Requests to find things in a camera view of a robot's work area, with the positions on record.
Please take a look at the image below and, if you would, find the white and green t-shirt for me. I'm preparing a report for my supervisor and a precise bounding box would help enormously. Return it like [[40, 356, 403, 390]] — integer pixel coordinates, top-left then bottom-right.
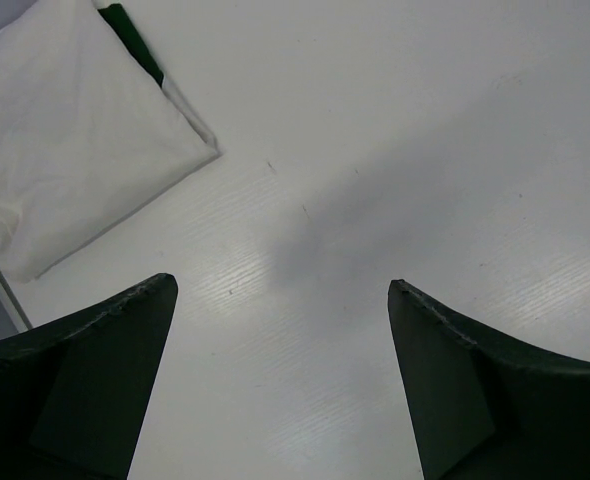
[[0, 1, 218, 282]]

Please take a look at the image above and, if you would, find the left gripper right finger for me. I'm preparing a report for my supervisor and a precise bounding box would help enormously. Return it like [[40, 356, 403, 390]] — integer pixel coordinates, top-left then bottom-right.
[[388, 280, 590, 479]]

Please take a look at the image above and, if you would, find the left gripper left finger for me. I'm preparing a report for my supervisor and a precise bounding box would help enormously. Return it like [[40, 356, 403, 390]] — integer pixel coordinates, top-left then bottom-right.
[[0, 273, 178, 479]]

